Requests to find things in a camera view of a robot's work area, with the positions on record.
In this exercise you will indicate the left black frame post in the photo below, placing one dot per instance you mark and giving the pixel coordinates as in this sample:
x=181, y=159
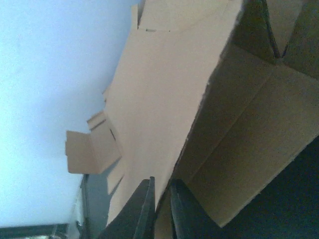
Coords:
x=52, y=231

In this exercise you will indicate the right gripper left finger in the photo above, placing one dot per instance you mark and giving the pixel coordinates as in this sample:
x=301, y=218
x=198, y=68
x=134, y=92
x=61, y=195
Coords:
x=136, y=220

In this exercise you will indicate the cardboard box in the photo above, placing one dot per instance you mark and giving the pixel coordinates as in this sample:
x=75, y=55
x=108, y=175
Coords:
x=221, y=94

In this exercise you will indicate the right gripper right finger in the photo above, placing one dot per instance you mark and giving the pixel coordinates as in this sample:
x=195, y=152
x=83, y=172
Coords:
x=189, y=220

